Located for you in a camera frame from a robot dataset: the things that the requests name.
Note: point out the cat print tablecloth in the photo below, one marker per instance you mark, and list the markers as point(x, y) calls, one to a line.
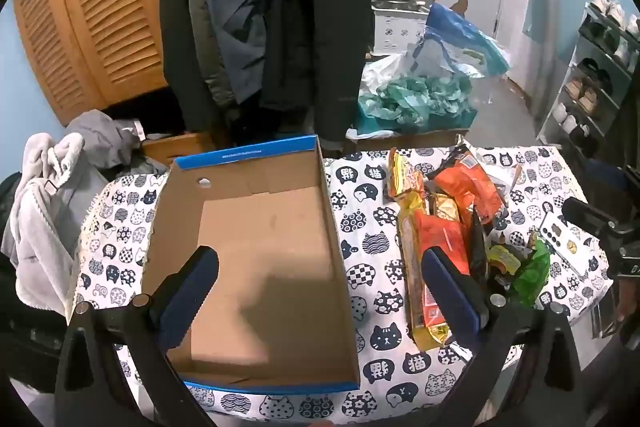
point(370, 217)

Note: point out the wooden louvered cabinet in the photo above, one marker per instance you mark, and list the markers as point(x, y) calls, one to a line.
point(100, 7)

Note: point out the rows of shoes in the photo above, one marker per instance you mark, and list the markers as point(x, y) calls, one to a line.
point(590, 97)

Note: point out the white smartphone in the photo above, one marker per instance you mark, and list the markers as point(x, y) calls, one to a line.
point(562, 247)

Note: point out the silver orange snack packet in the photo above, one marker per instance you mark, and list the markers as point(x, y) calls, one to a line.
point(500, 182)

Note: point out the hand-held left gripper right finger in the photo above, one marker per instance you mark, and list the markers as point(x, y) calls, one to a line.
point(450, 294)

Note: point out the bags with green paper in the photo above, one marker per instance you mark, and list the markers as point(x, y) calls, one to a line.
point(460, 42)

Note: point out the person's right hand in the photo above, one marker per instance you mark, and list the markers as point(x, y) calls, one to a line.
point(629, 302)

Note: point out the small gold snack packet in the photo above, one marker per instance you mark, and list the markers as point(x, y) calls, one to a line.
point(445, 207)

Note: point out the grey crumpled jacket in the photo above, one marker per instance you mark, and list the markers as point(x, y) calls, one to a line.
point(105, 137)

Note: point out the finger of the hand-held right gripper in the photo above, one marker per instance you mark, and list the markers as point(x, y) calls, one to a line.
point(585, 212)

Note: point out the grey fleece robe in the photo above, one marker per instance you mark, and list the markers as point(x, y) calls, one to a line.
point(45, 207)

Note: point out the red yellow snack packet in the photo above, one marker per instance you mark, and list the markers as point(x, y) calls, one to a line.
point(405, 177)

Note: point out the long gold noodle packet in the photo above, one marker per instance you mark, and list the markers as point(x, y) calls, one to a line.
point(425, 267)

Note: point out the black hanging coat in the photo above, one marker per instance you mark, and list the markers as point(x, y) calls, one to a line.
point(175, 32)

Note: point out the white plastic bag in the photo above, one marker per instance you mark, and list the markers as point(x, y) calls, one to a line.
point(382, 72)

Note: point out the metal shoe rack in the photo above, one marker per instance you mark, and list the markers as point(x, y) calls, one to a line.
point(575, 67)

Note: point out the olive jacket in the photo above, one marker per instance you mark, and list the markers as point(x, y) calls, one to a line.
point(202, 42)

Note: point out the green snack packet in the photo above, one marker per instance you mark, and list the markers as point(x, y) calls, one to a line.
point(532, 272)

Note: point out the green tissue paper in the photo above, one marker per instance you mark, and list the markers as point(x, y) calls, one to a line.
point(425, 99)

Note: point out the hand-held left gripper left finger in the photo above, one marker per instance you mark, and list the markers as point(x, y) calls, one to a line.
point(192, 289)

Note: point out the white printed box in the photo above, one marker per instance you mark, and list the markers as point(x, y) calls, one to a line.
point(395, 29)

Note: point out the blue-edged cardboard box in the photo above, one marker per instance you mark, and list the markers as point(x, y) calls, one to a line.
point(280, 232)

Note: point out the brown cardboard box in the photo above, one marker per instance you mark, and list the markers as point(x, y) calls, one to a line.
point(410, 139)

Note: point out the yellow-green snack packet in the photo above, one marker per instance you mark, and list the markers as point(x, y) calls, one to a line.
point(505, 257)

